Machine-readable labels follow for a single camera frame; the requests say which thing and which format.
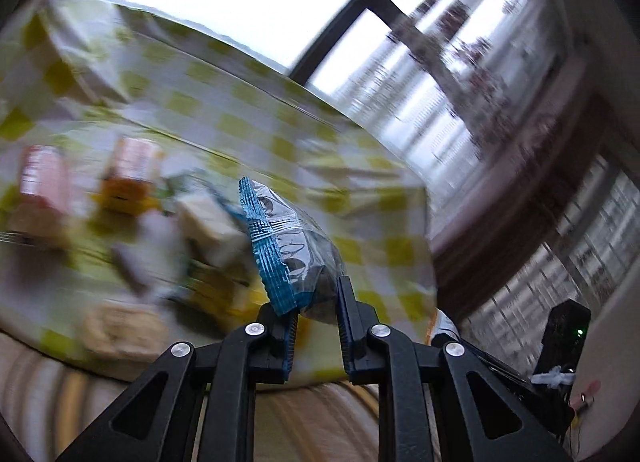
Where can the pink and orange snack packet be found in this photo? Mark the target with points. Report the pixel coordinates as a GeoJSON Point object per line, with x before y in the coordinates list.
{"type": "Point", "coordinates": [132, 167]}

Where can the sheer printed curtain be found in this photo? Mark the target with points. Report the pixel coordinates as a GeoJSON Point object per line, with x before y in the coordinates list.
{"type": "Point", "coordinates": [450, 67]}

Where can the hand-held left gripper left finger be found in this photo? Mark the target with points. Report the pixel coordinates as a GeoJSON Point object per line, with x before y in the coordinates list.
{"type": "Point", "coordinates": [289, 353]}

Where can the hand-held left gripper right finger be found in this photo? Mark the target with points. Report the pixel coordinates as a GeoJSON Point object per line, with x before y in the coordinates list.
{"type": "Point", "coordinates": [346, 337]}

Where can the beige snack packet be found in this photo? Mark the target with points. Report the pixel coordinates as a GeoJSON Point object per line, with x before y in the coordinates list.
{"type": "Point", "coordinates": [210, 224]}

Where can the yellow snack packet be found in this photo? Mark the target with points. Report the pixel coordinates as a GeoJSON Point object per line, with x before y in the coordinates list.
{"type": "Point", "coordinates": [222, 294]}

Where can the beige striped sofa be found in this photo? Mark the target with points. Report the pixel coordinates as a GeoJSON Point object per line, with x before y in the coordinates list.
{"type": "Point", "coordinates": [310, 422]}

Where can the black electronic box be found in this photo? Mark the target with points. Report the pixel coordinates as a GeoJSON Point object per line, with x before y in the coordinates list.
{"type": "Point", "coordinates": [565, 337]}

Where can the yellow checked tablecloth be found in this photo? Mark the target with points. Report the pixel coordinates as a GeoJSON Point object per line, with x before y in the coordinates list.
{"type": "Point", "coordinates": [310, 152]}

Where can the blue snack packet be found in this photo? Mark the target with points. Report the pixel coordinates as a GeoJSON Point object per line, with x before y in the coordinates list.
{"type": "Point", "coordinates": [300, 252]}

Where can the grey snack packet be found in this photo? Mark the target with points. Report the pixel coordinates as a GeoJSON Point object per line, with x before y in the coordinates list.
{"type": "Point", "coordinates": [130, 267]}

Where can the brown round biscuit pack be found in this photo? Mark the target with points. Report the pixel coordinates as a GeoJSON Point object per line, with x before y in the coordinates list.
{"type": "Point", "coordinates": [122, 329]}

